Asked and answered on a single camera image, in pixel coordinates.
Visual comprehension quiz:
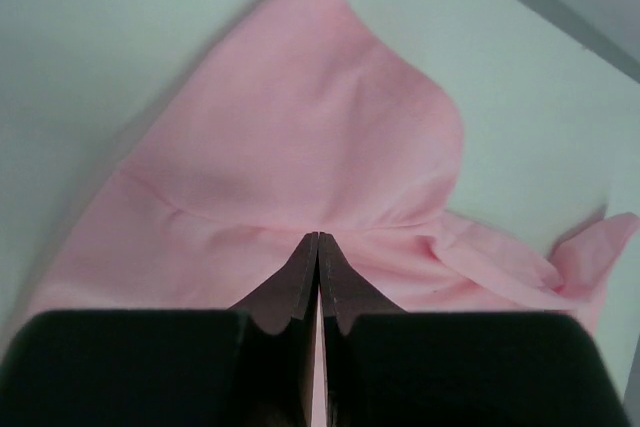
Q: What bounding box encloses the pink t shirt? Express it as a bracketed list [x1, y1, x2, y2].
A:
[24, 0, 639, 426]

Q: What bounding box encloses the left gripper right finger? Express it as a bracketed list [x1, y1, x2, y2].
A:
[319, 234, 629, 426]

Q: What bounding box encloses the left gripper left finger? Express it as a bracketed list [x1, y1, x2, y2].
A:
[1, 233, 319, 426]

